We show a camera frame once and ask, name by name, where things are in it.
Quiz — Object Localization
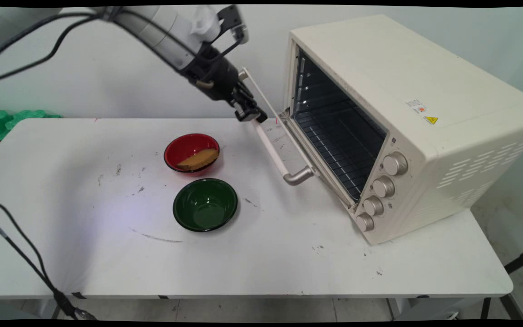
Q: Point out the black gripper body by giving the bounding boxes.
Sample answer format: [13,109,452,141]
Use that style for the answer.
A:
[182,43,254,108]

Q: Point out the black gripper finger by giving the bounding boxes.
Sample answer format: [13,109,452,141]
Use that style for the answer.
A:
[246,93,269,124]
[233,99,257,123]

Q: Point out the cream oven door with handle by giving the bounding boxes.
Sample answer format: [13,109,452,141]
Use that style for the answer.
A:
[238,67,358,210]

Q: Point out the brown bread slice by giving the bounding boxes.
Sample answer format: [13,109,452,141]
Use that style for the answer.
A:
[177,149,220,171]

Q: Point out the red bowl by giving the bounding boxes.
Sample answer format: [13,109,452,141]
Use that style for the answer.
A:
[163,133,221,173]

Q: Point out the dark green bowl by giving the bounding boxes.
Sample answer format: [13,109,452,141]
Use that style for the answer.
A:
[173,178,239,233]

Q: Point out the large silver oven knob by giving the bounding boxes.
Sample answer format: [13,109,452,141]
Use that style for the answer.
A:
[383,152,409,177]

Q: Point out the cream toaster oven body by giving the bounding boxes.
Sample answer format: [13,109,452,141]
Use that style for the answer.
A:
[283,15,523,246]

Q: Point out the green foam mat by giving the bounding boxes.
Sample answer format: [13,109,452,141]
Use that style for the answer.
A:
[0,109,62,141]

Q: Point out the black tripod leg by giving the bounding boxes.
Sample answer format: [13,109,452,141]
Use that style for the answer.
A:
[504,246,523,275]

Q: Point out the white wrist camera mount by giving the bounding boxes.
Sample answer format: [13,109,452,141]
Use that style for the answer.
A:
[191,5,249,47]

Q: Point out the metal oven wire rack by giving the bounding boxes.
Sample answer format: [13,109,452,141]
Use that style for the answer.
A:
[294,108,387,201]

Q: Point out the black floor cable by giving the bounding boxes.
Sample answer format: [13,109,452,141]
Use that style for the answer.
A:
[0,213,58,293]
[0,195,98,321]

